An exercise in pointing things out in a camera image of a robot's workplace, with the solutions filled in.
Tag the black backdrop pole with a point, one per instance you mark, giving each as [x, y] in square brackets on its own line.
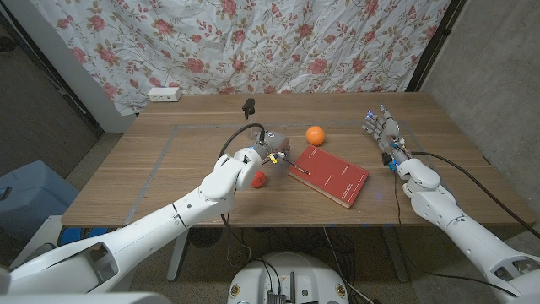
[436, 42]

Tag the clear spray bottle black top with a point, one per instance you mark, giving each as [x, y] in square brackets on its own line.
[249, 107]

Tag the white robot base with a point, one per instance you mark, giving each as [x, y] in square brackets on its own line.
[291, 274]

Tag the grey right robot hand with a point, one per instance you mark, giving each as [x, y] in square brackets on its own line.
[386, 128]

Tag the blue black floor object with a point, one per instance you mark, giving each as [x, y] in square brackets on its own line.
[80, 236]

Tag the black round floor fan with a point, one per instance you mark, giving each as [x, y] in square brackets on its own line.
[204, 237]

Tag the orange fruit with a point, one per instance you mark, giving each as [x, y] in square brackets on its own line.
[315, 136]

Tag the person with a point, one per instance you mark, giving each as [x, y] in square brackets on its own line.
[36, 253]

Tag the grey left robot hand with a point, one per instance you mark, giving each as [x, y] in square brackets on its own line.
[276, 141]

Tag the black mechanical pencil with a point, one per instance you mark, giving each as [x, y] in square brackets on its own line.
[299, 168]

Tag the blue storage bin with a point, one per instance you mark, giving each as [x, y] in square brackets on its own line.
[34, 194]

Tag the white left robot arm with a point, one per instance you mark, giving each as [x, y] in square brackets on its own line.
[190, 207]

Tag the metal table leg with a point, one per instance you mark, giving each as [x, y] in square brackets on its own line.
[177, 257]
[396, 257]

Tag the red ball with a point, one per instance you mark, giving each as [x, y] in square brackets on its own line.
[259, 180]

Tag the white power strip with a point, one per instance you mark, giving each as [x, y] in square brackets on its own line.
[164, 94]

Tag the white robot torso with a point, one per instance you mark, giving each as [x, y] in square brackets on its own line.
[84, 299]

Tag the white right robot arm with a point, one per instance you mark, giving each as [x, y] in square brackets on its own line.
[443, 207]

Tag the black phone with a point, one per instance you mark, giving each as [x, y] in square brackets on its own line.
[4, 193]

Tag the floral fabric backdrop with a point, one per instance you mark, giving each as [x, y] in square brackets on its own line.
[236, 42]

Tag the red notebook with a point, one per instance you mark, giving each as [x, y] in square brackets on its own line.
[329, 173]

